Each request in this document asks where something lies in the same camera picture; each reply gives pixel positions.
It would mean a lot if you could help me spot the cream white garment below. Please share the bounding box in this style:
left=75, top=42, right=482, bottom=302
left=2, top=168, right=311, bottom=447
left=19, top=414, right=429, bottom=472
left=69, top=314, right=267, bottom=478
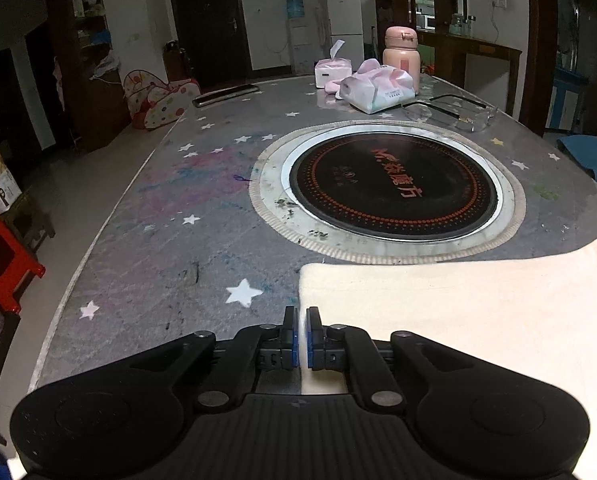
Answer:
left=297, top=237, right=597, bottom=397

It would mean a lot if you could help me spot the round black induction cooktop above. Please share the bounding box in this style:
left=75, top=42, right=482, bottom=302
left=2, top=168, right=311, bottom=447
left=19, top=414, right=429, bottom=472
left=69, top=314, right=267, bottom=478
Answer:
left=250, top=119, right=526, bottom=264

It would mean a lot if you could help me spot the pink wet wipes pack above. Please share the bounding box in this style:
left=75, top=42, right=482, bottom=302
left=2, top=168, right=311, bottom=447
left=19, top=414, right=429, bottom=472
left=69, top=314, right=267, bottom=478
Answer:
left=324, top=58, right=415, bottom=115

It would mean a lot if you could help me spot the white tissue box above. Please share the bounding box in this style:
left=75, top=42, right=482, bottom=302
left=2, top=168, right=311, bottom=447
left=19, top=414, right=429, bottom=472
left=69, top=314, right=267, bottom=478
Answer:
left=315, top=39, right=353, bottom=89

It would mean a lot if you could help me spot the polka dot kids play tent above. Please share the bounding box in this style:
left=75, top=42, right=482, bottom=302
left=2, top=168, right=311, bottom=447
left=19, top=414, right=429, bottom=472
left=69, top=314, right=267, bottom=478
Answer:
left=123, top=70, right=201, bottom=130

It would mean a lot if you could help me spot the small wooden stool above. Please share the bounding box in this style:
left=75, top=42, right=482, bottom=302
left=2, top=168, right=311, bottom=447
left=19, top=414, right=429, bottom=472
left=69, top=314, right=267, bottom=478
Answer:
left=0, top=192, right=56, bottom=254

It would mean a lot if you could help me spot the red plastic stool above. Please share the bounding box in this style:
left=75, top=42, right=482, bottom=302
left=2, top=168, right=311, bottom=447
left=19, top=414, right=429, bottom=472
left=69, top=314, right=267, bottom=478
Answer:
left=0, top=220, right=46, bottom=314

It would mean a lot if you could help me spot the pink insulated bottle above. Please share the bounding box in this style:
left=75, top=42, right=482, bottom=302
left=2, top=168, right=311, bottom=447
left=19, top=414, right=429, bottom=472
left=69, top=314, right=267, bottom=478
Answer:
left=383, top=26, right=422, bottom=94

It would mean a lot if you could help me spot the water dispenser with blue bottle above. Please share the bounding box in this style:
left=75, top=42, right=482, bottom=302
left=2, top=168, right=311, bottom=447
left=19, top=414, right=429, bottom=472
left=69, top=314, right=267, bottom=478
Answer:
left=285, top=0, right=311, bottom=76

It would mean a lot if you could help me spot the dark wooden side table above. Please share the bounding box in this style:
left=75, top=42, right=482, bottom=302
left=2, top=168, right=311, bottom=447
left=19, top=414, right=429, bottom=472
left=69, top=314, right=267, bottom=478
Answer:
left=419, top=30, right=522, bottom=116

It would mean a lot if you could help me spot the white refrigerator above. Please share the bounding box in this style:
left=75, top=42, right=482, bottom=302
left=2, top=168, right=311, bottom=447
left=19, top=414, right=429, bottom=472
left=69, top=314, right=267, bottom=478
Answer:
left=321, top=0, right=364, bottom=70

